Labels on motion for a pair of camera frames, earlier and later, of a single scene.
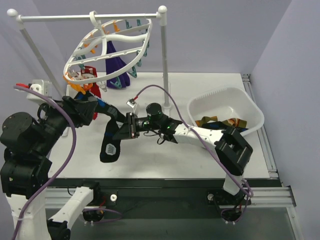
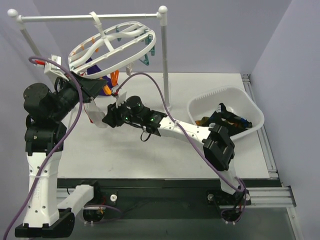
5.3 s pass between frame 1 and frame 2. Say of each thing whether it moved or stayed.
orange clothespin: moved
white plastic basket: stayed
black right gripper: moved
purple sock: moved
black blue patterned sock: moved
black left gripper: moved
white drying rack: stayed
